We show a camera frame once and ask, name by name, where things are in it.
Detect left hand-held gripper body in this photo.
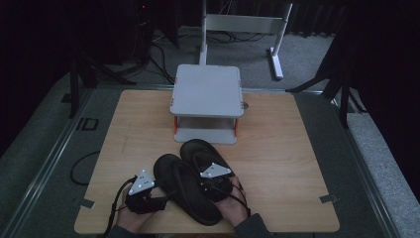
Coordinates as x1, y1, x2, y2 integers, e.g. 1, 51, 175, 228
124, 169, 167, 215

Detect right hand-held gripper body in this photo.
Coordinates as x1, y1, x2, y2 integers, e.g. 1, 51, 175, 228
199, 162, 234, 202

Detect black slipper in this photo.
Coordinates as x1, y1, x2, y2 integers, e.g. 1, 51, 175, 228
179, 138, 244, 203
153, 153, 223, 227

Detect person's left hand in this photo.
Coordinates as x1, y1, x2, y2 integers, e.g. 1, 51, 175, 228
116, 192, 155, 234

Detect person's right hand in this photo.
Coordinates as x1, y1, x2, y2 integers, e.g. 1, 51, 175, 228
214, 177, 251, 227

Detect grey two-tier shoe rack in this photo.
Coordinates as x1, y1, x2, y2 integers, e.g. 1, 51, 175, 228
169, 63, 246, 146

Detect black tape marking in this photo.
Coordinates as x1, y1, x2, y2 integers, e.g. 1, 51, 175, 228
76, 117, 99, 131

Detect grey tape piece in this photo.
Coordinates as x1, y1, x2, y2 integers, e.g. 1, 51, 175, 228
319, 193, 340, 204

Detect black tripod stand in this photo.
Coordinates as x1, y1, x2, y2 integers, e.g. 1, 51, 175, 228
67, 49, 137, 119
285, 33, 368, 130

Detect white metal stand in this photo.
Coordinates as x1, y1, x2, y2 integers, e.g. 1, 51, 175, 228
198, 0, 294, 81

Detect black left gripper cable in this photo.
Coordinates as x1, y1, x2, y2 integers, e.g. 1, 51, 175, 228
101, 178, 137, 238

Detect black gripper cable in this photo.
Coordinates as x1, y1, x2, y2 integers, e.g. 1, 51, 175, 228
101, 178, 137, 238
227, 184, 252, 216

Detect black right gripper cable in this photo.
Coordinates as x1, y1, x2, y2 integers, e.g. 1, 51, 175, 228
227, 184, 252, 216

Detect black looped cable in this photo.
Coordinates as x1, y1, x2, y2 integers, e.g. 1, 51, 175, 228
69, 151, 101, 186

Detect black floor cables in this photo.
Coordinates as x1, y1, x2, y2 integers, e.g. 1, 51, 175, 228
145, 31, 268, 85

